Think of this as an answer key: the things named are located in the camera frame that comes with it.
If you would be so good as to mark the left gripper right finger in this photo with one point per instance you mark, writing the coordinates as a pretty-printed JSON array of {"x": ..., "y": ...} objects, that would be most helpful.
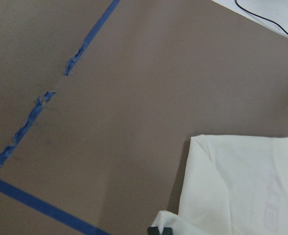
[{"x": 167, "y": 231}]

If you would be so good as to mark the white long-sleeve printed shirt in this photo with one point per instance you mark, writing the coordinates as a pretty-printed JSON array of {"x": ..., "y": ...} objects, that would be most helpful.
[{"x": 233, "y": 185}]

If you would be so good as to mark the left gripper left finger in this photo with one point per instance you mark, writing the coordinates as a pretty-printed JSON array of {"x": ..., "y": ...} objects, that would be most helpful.
[{"x": 153, "y": 231}]

